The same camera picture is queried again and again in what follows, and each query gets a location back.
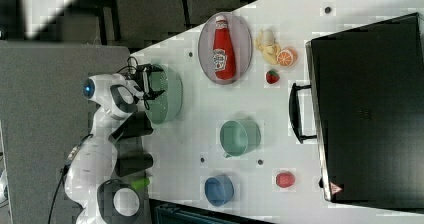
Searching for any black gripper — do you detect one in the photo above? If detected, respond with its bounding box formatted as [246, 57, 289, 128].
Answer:
[134, 64, 164, 100]

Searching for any green strainer bowl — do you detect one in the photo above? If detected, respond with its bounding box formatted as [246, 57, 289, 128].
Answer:
[145, 64, 183, 125]

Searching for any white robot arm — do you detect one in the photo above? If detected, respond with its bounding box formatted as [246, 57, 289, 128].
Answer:
[64, 64, 163, 224]

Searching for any black cylinder upper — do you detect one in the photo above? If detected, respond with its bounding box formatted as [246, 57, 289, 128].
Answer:
[112, 111, 154, 139]

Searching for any black cylinder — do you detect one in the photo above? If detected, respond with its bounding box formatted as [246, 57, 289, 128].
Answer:
[112, 111, 154, 139]
[115, 154, 154, 177]

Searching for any red ketchup bottle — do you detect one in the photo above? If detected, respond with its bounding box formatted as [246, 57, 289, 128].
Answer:
[213, 15, 236, 80]

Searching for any black cylinder lower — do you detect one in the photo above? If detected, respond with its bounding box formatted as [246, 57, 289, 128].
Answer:
[115, 154, 154, 177]

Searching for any grey plate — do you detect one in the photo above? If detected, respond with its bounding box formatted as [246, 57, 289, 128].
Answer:
[198, 12, 253, 85]

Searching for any green cup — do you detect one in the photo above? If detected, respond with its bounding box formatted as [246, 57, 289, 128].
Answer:
[219, 119, 261, 158]

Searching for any green marker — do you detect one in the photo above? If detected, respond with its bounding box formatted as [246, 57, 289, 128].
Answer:
[130, 177, 150, 190]

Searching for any yellow banana toy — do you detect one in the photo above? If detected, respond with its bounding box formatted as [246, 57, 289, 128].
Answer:
[254, 29, 281, 65]

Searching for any small red strawberry toy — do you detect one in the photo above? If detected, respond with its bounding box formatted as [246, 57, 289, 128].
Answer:
[266, 70, 280, 84]

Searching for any blue cup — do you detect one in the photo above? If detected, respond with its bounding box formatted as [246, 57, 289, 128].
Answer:
[204, 174, 234, 207]

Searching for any orange slice toy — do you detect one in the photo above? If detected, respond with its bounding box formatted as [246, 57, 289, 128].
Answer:
[277, 47, 298, 67]

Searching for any large red strawberry toy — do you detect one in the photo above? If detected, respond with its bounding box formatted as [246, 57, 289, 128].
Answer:
[276, 171, 295, 188]

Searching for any black toaster oven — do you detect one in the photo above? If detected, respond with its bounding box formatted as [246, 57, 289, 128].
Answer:
[305, 12, 424, 213]

